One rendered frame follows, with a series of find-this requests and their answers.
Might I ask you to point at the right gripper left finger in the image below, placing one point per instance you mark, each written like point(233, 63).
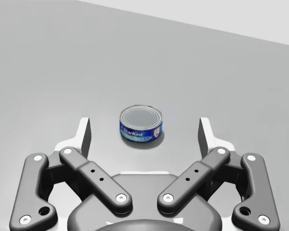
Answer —
point(94, 176)

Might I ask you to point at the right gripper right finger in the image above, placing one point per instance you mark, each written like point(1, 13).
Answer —
point(195, 176)

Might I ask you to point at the blue flat can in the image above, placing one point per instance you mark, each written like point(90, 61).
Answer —
point(141, 124)

